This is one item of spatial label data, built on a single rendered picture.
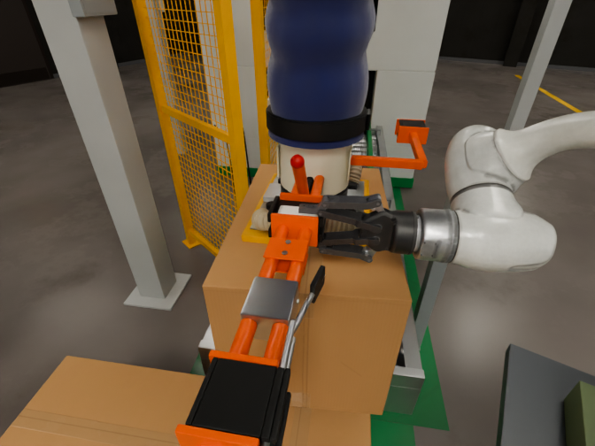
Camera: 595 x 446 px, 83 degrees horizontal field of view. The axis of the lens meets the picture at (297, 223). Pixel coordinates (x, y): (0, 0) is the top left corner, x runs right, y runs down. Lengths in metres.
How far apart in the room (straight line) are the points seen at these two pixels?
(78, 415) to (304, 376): 0.69
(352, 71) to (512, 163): 0.32
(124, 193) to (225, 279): 1.22
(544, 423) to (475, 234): 0.56
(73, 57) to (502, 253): 1.57
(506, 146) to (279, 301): 0.45
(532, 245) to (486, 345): 1.56
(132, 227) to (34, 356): 0.82
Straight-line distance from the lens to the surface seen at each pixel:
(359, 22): 0.70
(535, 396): 1.06
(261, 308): 0.43
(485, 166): 0.66
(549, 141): 0.67
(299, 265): 0.50
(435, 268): 1.59
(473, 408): 1.90
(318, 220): 0.57
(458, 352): 2.05
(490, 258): 0.61
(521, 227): 0.62
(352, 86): 0.71
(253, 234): 0.78
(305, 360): 0.81
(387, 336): 0.74
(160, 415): 1.18
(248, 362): 0.38
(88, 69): 1.67
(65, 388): 1.35
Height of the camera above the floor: 1.54
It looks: 34 degrees down
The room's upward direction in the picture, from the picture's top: straight up
